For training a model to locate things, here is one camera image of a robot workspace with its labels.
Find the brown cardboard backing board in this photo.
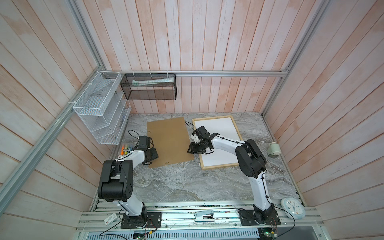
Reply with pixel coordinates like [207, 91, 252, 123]
[147, 118, 195, 169]

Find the autumn forest photo print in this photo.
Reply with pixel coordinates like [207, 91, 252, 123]
[194, 117, 241, 168]

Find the light wooden picture frame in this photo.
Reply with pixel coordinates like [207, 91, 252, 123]
[191, 115, 244, 171]

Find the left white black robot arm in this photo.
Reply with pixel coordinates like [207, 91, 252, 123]
[98, 137, 159, 221]

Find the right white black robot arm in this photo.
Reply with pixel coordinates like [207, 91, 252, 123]
[188, 126, 276, 225]

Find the pack of coloured highlighters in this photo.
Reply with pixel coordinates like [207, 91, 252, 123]
[120, 144, 134, 156]

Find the paper inside black basket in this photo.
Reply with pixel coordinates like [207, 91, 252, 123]
[132, 77, 175, 87]

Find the white round clock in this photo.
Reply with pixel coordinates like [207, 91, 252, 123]
[281, 198, 306, 220]

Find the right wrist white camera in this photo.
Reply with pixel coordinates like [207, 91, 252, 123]
[191, 134, 201, 144]

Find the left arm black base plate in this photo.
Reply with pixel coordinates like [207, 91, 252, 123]
[121, 212, 162, 229]

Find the white wire mesh shelf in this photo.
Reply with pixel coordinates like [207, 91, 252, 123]
[74, 71, 132, 145]

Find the black wire mesh basket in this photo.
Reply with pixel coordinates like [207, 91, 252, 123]
[120, 73, 177, 101]

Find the grey stapler on rail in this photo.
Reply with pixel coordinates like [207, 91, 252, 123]
[194, 210, 215, 222]

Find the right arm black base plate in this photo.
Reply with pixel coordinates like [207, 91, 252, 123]
[237, 205, 281, 226]

